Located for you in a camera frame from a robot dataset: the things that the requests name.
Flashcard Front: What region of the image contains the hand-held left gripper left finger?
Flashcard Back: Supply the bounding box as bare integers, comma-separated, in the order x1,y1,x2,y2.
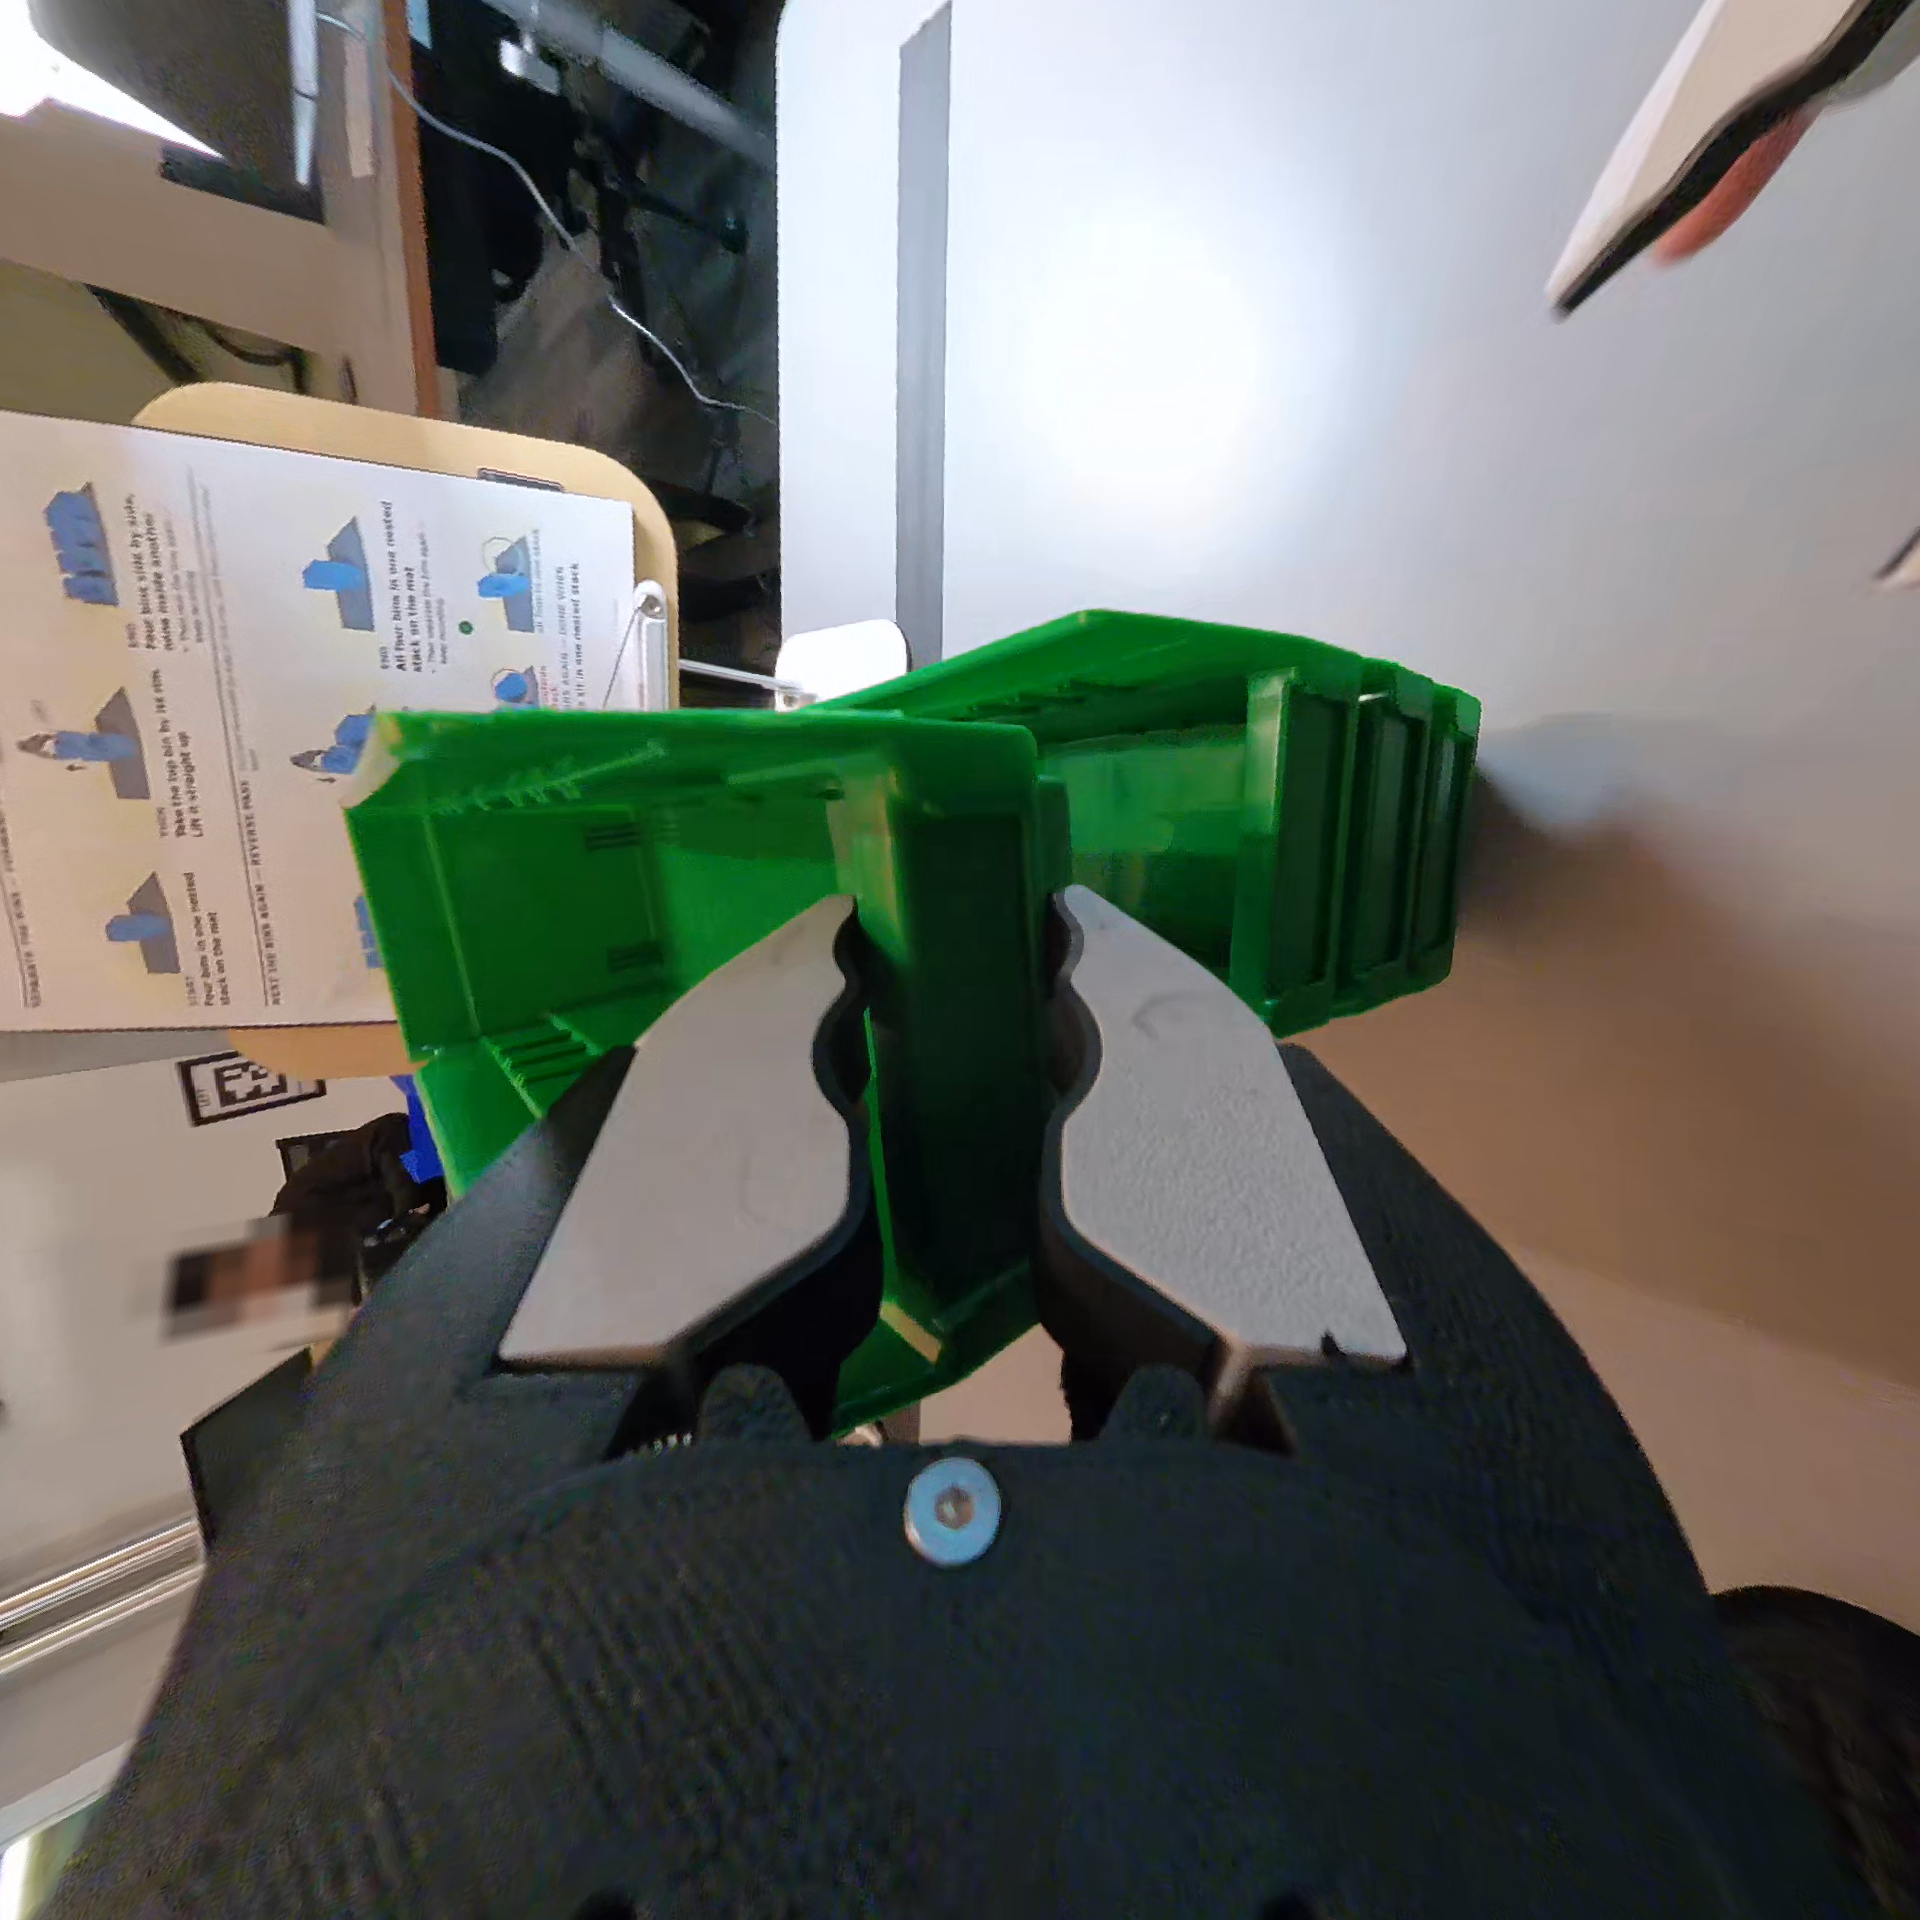
495,891,882,1374

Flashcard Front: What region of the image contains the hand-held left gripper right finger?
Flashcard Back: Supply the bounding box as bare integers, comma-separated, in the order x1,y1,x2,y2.
1035,886,1410,1377

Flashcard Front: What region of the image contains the light grey desk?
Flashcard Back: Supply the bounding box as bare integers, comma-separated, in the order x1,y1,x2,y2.
776,0,1920,1635

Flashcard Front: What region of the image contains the blue plastic bin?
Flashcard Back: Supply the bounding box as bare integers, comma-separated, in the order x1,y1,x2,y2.
390,1066,450,1189

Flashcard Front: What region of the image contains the black-and-white marker sign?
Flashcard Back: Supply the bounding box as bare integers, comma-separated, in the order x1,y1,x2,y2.
176,1052,328,1128

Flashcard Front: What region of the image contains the black tilted monitor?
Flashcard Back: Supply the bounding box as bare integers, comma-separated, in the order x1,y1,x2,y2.
181,1342,354,1553

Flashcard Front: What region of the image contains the printed instruction sheet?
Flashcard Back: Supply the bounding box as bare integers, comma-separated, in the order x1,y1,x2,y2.
0,407,641,1038

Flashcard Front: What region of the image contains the black round pad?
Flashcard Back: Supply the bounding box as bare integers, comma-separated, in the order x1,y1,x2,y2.
1710,1581,1920,1920

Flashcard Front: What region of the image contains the long wooden table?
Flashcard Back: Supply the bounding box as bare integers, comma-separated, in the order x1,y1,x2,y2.
344,0,447,420

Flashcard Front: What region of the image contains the metal stand pole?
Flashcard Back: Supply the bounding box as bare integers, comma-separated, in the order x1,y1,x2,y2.
480,0,782,167

